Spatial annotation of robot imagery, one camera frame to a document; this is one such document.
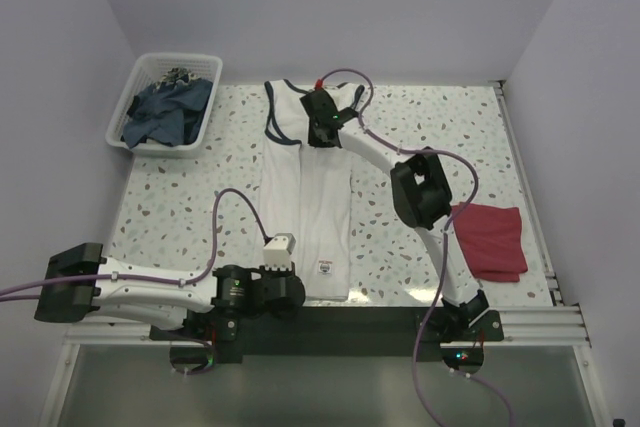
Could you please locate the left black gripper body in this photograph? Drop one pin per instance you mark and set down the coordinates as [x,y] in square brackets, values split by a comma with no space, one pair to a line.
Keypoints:
[273,274]

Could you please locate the aluminium front rail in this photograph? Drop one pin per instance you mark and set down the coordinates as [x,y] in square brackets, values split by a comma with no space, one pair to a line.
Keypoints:
[107,334]

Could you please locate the patterned tank top in basket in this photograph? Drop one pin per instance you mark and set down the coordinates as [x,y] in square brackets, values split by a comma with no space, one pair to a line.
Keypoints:
[177,75]

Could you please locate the white tank top navy trim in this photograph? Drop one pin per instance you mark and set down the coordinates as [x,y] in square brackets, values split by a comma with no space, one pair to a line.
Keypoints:
[305,191]

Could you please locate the red tank top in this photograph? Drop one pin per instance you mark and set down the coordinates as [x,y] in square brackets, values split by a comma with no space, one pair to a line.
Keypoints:
[490,240]

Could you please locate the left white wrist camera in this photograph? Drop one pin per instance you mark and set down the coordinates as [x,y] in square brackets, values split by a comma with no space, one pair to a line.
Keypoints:
[278,253]

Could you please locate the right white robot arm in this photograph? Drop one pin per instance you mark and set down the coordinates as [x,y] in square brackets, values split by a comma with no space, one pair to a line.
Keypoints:
[422,197]

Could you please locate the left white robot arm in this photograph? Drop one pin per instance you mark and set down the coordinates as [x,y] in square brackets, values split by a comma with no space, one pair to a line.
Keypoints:
[81,282]

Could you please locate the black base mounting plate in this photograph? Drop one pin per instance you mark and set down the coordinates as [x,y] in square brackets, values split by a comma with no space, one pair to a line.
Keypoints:
[337,332]

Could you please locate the blue denim tank top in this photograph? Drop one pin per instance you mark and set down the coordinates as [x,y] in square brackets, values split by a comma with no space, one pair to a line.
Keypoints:
[168,113]

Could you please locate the white plastic basket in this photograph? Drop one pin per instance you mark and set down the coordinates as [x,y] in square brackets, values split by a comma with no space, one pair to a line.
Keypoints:
[149,68]

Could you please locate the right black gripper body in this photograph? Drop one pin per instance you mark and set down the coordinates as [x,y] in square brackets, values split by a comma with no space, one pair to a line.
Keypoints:
[313,137]

